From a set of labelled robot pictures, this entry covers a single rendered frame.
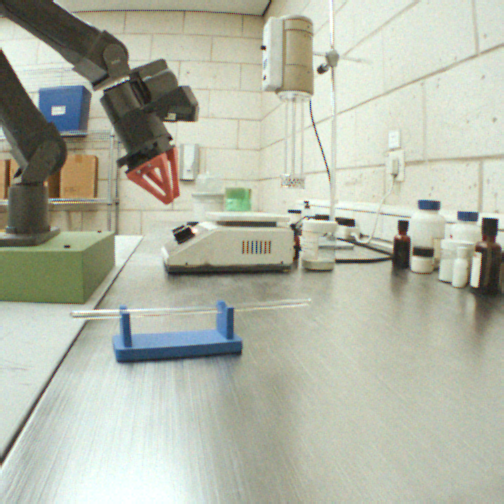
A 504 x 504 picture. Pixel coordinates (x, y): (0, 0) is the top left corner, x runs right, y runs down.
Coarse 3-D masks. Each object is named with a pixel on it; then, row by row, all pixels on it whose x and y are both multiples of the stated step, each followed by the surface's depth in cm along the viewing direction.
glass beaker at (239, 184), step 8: (232, 176) 72; (240, 176) 71; (248, 176) 72; (232, 184) 72; (240, 184) 72; (248, 184) 72; (224, 192) 74; (232, 192) 72; (240, 192) 72; (248, 192) 72; (224, 200) 74; (232, 200) 72; (240, 200) 72; (248, 200) 72; (224, 208) 74; (232, 208) 72; (240, 208) 72; (248, 208) 73
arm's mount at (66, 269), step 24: (48, 240) 53; (72, 240) 54; (96, 240) 54; (0, 264) 42; (24, 264) 43; (48, 264) 43; (72, 264) 44; (96, 264) 52; (0, 288) 42; (24, 288) 43; (48, 288) 43; (72, 288) 44
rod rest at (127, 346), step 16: (224, 304) 35; (128, 320) 30; (224, 320) 33; (112, 336) 32; (128, 336) 30; (144, 336) 33; (160, 336) 33; (176, 336) 33; (192, 336) 33; (208, 336) 34; (224, 336) 33; (128, 352) 30; (144, 352) 30; (160, 352) 31; (176, 352) 31; (192, 352) 32; (208, 352) 32; (224, 352) 33
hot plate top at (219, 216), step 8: (208, 216) 73; (216, 216) 67; (224, 216) 66; (232, 216) 66; (240, 216) 67; (248, 216) 67; (256, 216) 67; (264, 216) 68; (272, 216) 68; (280, 216) 69; (288, 216) 69
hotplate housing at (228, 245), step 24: (192, 240) 65; (216, 240) 66; (240, 240) 67; (264, 240) 68; (288, 240) 69; (168, 264) 65; (192, 264) 65; (216, 264) 66; (240, 264) 67; (264, 264) 69; (288, 264) 70
